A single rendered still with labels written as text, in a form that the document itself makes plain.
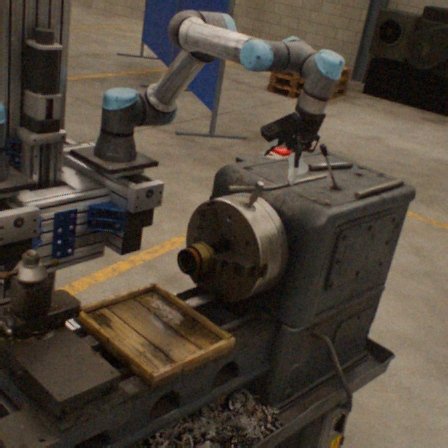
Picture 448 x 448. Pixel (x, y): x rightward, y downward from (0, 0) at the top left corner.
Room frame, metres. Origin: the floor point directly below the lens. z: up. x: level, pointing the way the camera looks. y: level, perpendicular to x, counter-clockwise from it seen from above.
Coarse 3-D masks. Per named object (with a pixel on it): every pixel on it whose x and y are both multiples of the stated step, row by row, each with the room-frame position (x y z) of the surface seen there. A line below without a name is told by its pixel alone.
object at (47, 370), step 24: (0, 312) 1.35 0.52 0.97; (0, 336) 1.25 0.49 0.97; (48, 336) 1.28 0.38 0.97; (72, 336) 1.30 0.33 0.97; (24, 360) 1.18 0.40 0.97; (48, 360) 1.19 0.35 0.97; (72, 360) 1.21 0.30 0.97; (96, 360) 1.22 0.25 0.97; (48, 384) 1.11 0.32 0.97; (72, 384) 1.12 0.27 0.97; (96, 384) 1.14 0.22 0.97; (72, 408) 1.09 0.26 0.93
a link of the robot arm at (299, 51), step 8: (288, 40) 1.74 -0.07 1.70; (296, 40) 1.74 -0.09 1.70; (296, 48) 1.69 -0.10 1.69; (304, 48) 1.71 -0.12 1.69; (312, 48) 1.72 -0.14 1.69; (296, 56) 1.68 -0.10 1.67; (304, 56) 1.68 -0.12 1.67; (288, 64) 1.66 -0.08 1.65; (296, 64) 1.68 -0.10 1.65; (296, 72) 1.70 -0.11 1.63
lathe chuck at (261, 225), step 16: (224, 208) 1.70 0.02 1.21; (240, 208) 1.67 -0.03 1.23; (256, 208) 1.70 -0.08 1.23; (192, 224) 1.78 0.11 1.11; (224, 224) 1.69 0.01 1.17; (240, 224) 1.66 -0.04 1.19; (256, 224) 1.64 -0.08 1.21; (272, 224) 1.68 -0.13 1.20; (192, 240) 1.77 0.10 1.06; (224, 240) 1.76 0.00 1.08; (240, 240) 1.65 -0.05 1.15; (256, 240) 1.61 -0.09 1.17; (272, 240) 1.65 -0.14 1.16; (256, 256) 1.60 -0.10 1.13; (272, 256) 1.63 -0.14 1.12; (224, 272) 1.67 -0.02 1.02; (272, 272) 1.63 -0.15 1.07; (208, 288) 1.71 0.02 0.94; (224, 288) 1.67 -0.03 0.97; (240, 288) 1.63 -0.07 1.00; (256, 288) 1.60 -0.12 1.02
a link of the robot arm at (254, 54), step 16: (176, 16) 1.92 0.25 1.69; (192, 16) 1.90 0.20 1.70; (176, 32) 1.86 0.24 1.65; (192, 32) 1.83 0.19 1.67; (208, 32) 1.78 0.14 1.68; (224, 32) 1.75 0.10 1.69; (192, 48) 1.85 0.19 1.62; (208, 48) 1.77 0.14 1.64; (224, 48) 1.71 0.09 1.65; (240, 48) 1.67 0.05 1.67; (256, 48) 1.60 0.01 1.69; (272, 48) 1.63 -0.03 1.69; (288, 48) 1.67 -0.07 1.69; (256, 64) 1.60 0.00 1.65; (272, 64) 1.62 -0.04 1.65
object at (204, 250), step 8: (192, 248) 1.60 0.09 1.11; (200, 248) 1.60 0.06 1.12; (208, 248) 1.61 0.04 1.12; (184, 256) 1.61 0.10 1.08; (192, 256) 1.57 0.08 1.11; (200, 256) 1.58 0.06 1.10; (208, 256) 1.60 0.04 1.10; (184, 264) 1.60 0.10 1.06; (192, 264) 1.56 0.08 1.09; (200, 264) 1.58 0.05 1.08; (208, 264) 1.59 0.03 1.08; (184, 272) 1.58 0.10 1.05; (192, 272) 1.56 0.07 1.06; (200, 272) 1.58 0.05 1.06
